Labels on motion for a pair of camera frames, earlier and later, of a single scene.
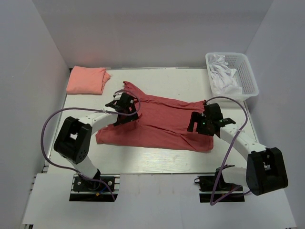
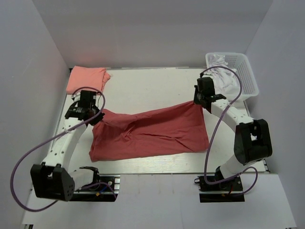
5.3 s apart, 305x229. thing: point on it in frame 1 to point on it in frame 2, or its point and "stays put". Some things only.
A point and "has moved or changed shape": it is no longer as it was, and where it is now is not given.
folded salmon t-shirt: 87,80 stays put
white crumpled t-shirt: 221,76 stays put
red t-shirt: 161,123 has moved or changed shape
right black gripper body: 206,119 to 198,96
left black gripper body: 133,109 to 97,119
